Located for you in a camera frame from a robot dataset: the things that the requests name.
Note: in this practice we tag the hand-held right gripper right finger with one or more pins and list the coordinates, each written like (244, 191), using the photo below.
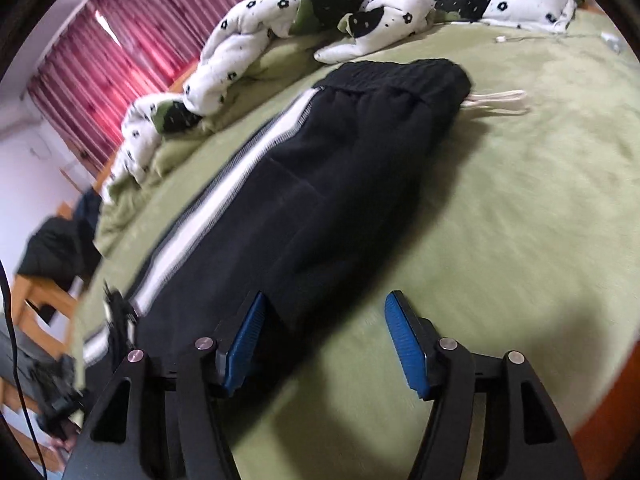
(407, 345)

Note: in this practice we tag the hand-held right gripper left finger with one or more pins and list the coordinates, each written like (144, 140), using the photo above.
(245, 350)

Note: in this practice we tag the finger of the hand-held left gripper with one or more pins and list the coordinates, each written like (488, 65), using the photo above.
(120, 320)

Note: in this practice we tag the black pants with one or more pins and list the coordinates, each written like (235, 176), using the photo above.
(325, 185)

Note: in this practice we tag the grey jeans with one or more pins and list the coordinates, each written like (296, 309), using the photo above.
(37, 347)

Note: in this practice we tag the black jacket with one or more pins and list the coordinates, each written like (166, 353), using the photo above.
(55, 245)

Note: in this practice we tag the navy garment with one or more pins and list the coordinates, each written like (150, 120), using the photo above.
(90, 205)

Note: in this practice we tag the green fleece blanket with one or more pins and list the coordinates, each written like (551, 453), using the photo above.
(500, 235)

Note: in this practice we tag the red floral curtain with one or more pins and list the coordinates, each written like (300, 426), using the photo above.
(100, 85)

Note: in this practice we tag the white floral quilt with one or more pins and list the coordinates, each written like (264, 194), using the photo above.
(240, 60)

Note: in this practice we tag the floral pillow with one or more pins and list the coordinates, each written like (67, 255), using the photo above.
(525, 0)

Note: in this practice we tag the white charger plug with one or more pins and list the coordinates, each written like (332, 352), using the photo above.
(612, 43)

